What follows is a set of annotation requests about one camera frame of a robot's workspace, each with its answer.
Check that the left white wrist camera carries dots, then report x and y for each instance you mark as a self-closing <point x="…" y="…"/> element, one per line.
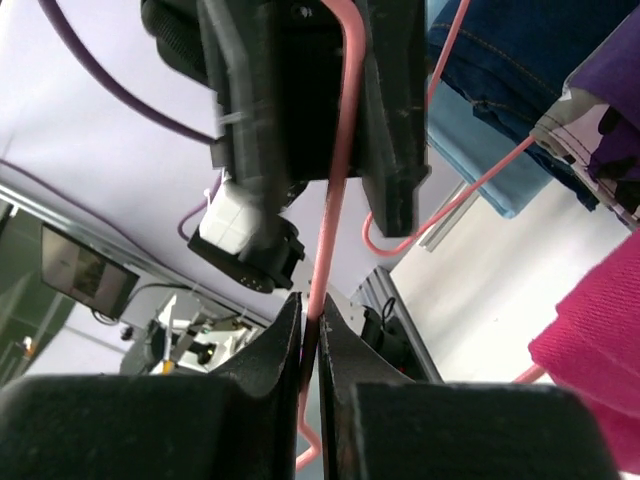
<point x="230" y="219"/>

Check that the light blue trousers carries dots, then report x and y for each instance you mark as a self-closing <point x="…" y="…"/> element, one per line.
<point x="491" y="93"/>

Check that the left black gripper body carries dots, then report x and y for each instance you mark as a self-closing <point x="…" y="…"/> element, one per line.
<point x="277" y="69"/>

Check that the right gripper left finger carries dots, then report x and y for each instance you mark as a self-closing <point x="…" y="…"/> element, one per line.
<point x="237" y="422"/>

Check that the pink trousers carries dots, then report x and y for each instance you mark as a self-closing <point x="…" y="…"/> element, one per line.
<point x="592" y="349"/>

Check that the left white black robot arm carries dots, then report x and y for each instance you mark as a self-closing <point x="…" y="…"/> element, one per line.
<point x="268" y="261"/>

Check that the dark blue jeans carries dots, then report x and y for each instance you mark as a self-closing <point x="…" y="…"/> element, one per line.
<point x="572" y="30"/>

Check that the purple camouflage trousers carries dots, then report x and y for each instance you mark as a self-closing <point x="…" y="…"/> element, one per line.
<point x="594" y="125"/>

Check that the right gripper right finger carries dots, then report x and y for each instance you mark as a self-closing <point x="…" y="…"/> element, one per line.
<point x="379" y="424"/>

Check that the monitor screen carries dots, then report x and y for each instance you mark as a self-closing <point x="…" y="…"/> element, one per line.
<point x="84" y="274"/>

